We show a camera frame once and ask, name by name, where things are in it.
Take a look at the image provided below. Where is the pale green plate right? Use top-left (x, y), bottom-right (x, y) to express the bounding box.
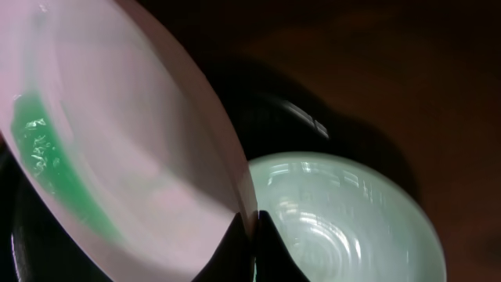
top-left (249, 152), bottom-right (447, 282)

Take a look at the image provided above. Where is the white plate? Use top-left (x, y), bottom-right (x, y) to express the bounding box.
top-left (1, 0), bottom-right (257, 281)

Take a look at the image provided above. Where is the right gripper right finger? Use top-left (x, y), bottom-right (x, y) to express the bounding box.
top-left (256, 211), bottom-right (309, 282)

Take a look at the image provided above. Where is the round black tray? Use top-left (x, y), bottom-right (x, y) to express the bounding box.
top-left (1, 58), bottom-right (420, 282)

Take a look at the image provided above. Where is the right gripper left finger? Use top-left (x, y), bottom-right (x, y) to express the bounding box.
top-left (193, 213), bottom-right (253, 282)

